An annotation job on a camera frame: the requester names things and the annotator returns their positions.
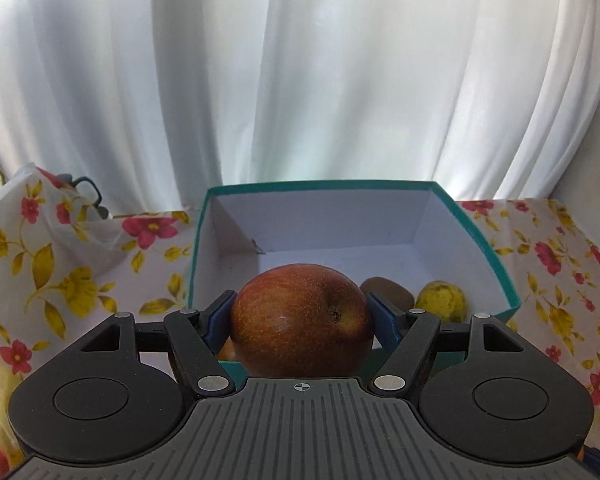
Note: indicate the dark red apple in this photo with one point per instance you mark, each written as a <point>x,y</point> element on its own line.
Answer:
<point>300,320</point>

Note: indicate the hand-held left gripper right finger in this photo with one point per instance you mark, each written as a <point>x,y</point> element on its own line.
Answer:
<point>382,320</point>

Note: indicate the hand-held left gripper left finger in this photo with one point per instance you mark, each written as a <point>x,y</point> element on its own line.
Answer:
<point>217,322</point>

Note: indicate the teal cardboard box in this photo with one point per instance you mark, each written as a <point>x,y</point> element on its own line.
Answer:
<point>330,240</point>

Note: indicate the large brown kiwi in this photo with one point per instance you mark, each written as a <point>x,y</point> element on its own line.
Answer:
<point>387,290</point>

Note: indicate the white curtain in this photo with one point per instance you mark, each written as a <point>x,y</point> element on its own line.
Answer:
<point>300,70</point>

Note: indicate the spotted green guava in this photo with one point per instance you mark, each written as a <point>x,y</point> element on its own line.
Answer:
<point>442,302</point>

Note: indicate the floral tablecloth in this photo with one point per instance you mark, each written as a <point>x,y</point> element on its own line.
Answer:
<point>55,270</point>

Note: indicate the black eyeglasses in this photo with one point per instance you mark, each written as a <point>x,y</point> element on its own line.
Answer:
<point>92,191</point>

